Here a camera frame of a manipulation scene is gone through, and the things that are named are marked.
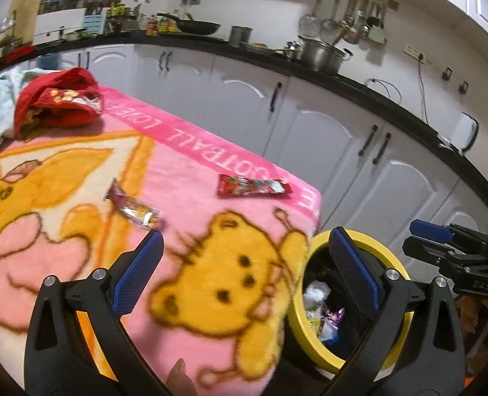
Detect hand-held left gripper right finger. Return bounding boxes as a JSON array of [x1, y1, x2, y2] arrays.
[[322, 226, 465, 396]]

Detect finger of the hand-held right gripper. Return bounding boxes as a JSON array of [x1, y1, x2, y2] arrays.
[[403, 236, 488, 265], [409, 219, 488, 246]]

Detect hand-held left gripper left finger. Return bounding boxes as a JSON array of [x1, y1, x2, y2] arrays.
[[23, 229, 174, 396]]

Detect white plastic bag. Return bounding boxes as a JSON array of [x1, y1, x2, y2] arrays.
[[304, 280, 331, 310]]

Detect shiny purple candy wrapper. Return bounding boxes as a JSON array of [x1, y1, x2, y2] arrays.
[[326, 307, 347, 326]]

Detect purple snack wrapper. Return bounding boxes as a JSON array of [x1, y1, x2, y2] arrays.
[[105, 178, 166, 232]]

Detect yellow trash bin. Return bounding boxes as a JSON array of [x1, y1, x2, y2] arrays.
[[287, 229, 413, 374]]

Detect red snack wrapper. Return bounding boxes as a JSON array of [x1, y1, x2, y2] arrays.
[[216, 173, 294, 199]]

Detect person's left hand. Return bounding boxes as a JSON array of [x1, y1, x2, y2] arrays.
[[165, 359, 198, 396]]

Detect pink printed blanket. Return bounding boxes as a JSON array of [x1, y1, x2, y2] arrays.
[[0, 84, 323, 396]]

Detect white kitchen cabinets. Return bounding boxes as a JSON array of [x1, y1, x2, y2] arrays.
[[33, 43, 488, 265]]

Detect white power strip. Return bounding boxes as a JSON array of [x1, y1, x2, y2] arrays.
[[404, 43, 427, 63]]

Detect red printed garment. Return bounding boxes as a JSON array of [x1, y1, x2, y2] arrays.
[[13, 67, 104, 139]]

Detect large steel pot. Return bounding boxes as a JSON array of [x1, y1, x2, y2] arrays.
[[298, 37, 354, 76]]

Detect metal ladle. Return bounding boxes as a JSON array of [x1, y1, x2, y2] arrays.
[[343, 0, 361, 45]]

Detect small steel pot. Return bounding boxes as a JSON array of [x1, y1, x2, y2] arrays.
[[284, 40, 304, 60]]

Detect group of sauce bottles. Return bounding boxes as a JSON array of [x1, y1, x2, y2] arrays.
[[145, 12, 180, 36]]

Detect black wok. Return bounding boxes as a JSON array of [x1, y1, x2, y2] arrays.
[[157, 12, 222, 36]]

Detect blue knife block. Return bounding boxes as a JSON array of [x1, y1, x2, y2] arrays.
[[83, 13, 104, 36]]

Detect metal cup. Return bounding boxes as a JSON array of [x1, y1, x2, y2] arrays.
[[229, 25, 254, 48]]

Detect row of spice jars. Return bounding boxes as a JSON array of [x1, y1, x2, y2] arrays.
[[42, 0, 125, 13]]

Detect wooden cutting board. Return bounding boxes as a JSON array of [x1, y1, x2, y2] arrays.
[[10, 0, 44, 46]]

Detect black cable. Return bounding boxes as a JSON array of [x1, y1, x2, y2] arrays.
[[365, 78, 403, 104]]

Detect wire mesh strainer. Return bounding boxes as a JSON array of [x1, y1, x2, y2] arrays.
[[298, 0, 325, 36]]

